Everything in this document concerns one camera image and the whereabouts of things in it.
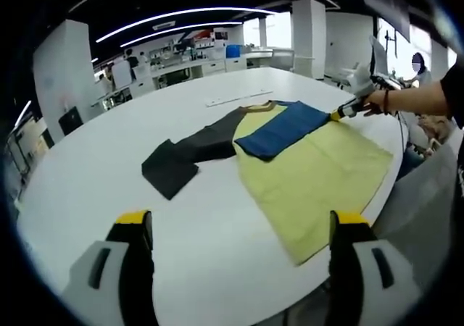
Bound person's right hand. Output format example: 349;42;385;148
362;88;392;117

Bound long ceiling light strip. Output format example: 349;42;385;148
96;7;278;43
119;21;244;48

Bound white counter cabinets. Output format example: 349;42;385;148
148;56;225;88

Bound beige cloth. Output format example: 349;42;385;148
416;115;450;149

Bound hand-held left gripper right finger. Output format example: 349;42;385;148
328;209;423;326

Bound white template outline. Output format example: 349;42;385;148
204;89;273;108

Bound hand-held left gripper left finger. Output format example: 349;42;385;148
61;209;159;326

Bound white pillar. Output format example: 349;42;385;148
34;19;97;135
291;0;327;79

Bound yellow blue grey garment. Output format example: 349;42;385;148
141;100;394;267

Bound black cable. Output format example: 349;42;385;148
394;112;409;153

